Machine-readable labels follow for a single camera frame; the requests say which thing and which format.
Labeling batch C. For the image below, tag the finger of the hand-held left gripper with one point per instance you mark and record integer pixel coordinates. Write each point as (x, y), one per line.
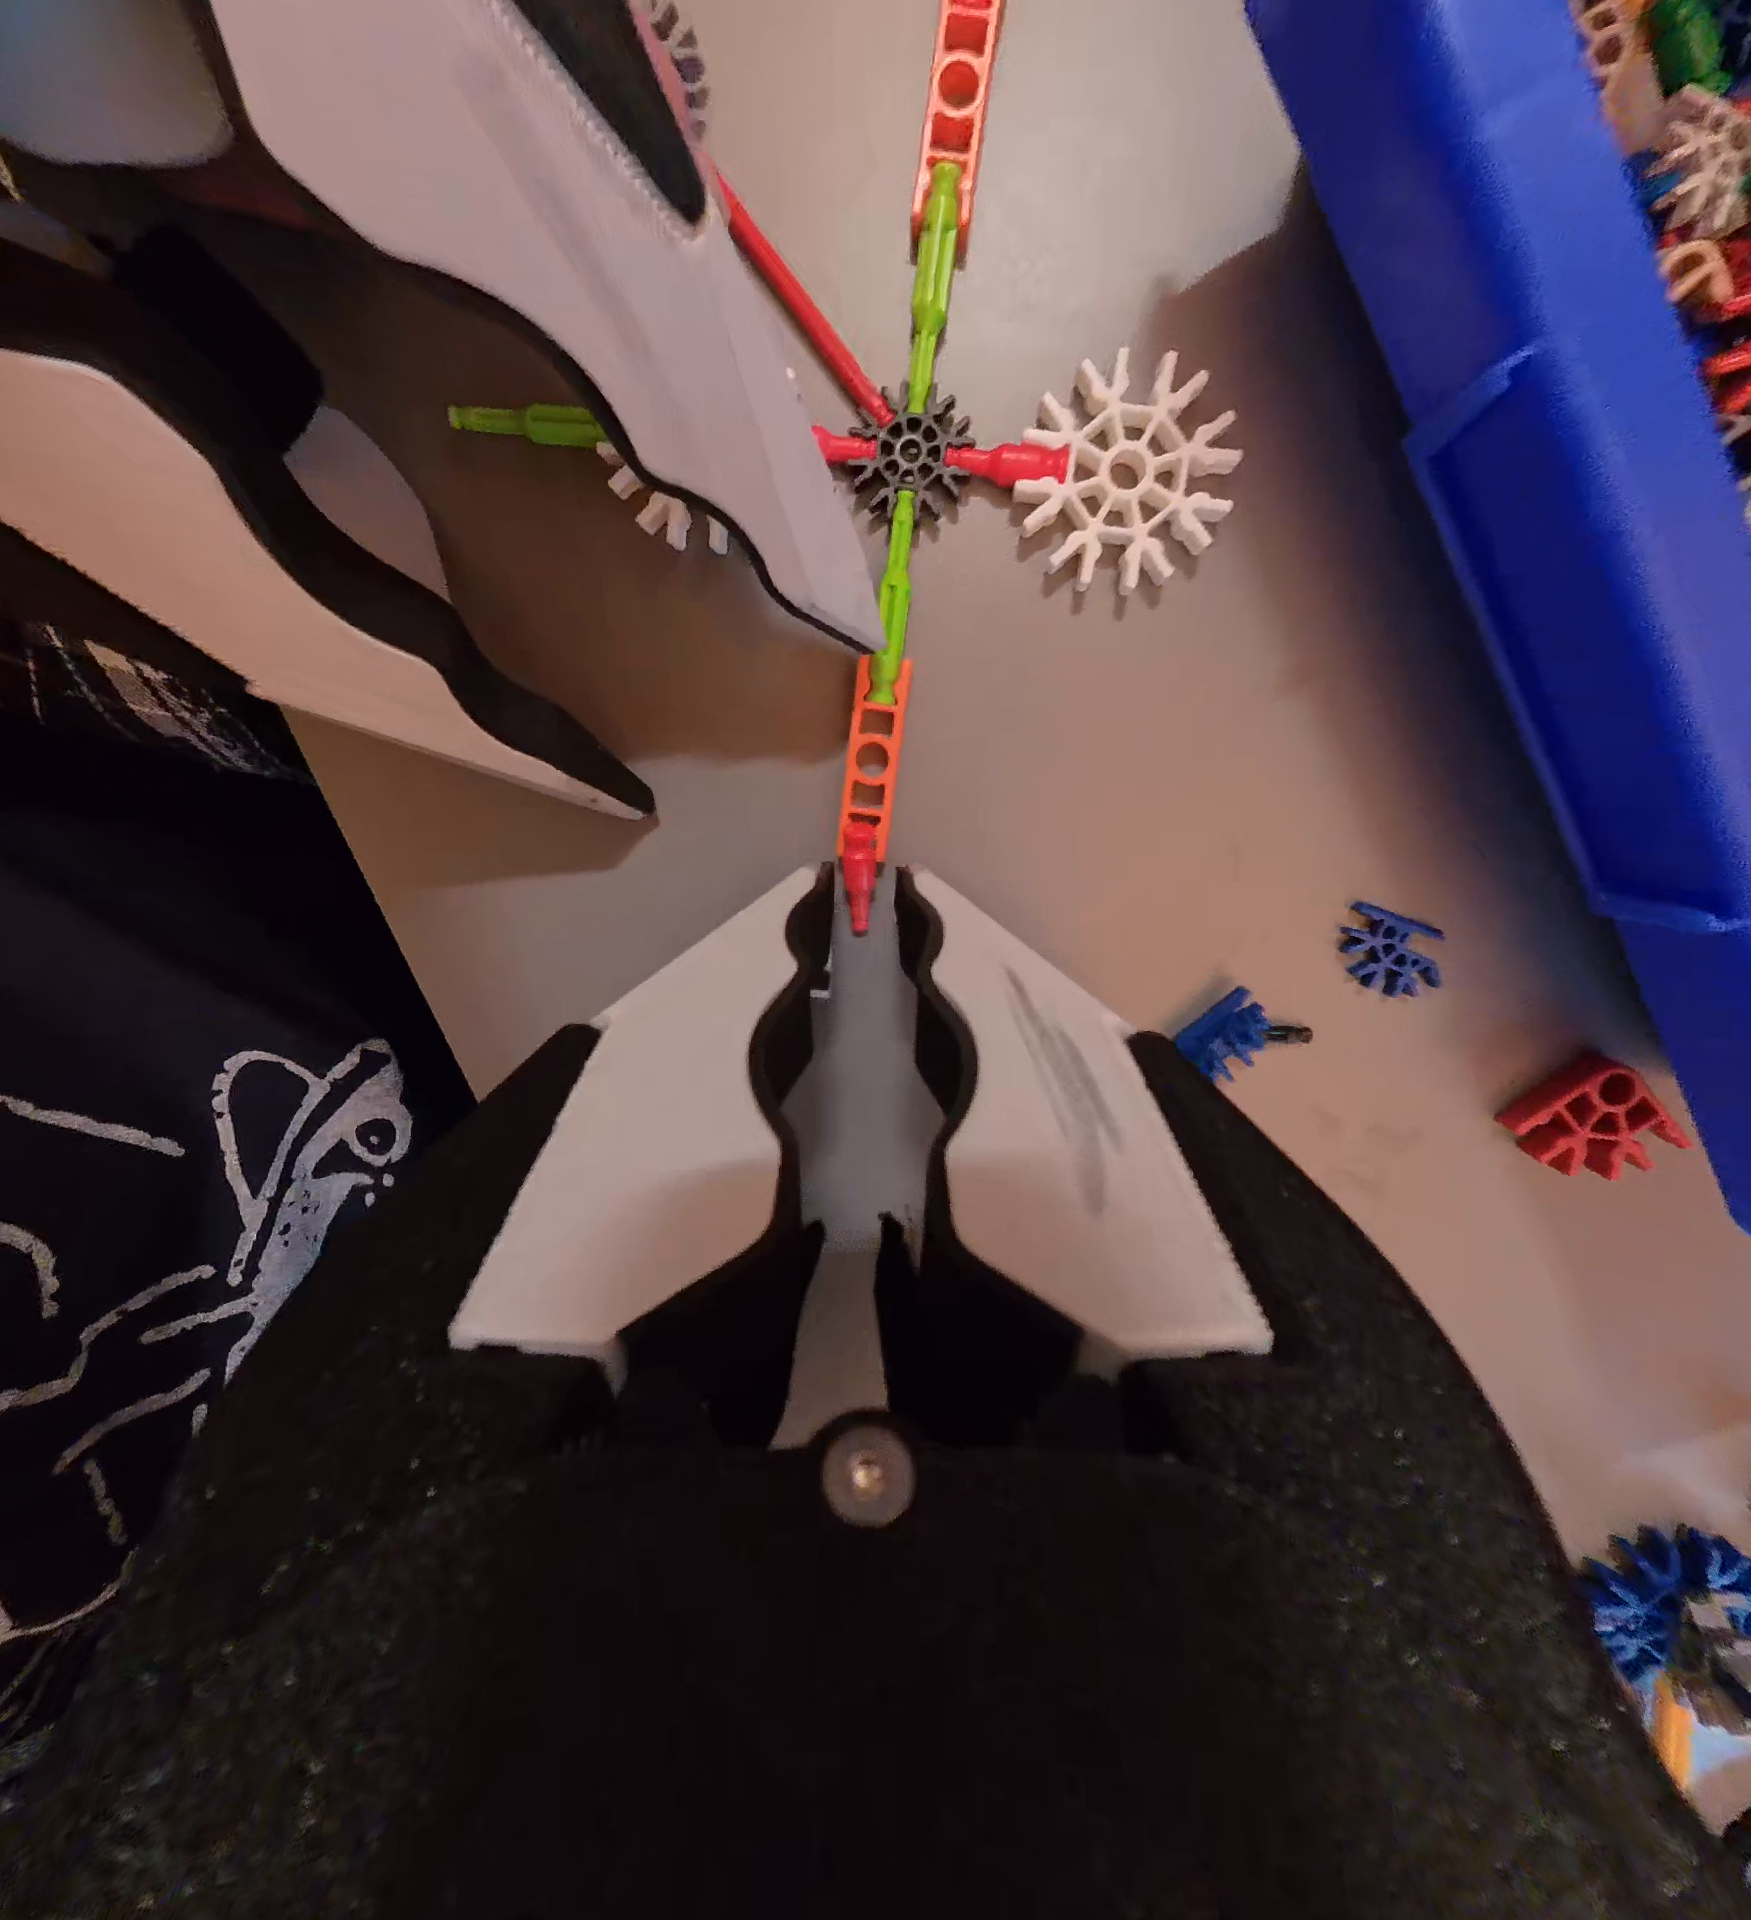
(140, 510)
(546, 255)

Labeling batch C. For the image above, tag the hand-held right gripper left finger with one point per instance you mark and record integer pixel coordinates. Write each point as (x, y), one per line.
(637, 1185)

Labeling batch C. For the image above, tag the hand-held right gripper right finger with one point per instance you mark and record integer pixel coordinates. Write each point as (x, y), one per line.
(1100, 1201)

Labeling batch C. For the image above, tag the short red toy rod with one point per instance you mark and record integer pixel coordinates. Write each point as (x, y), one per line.
(858, 886)

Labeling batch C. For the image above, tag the star toy rod model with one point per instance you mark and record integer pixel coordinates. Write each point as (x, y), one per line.
(905, 450)

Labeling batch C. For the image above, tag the blue plastic bin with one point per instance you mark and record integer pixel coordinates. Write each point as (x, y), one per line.
(1536, 525)

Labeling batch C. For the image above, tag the small blue toy connector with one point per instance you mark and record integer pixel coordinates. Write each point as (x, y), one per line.
(1236, 1032)
(1392, 949)

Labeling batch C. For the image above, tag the small red toy connector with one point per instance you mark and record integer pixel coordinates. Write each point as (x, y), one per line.
(1588, 1113)

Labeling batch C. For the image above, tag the toy vehicle model with wheels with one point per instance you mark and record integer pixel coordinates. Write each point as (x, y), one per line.
(1664, 1606)

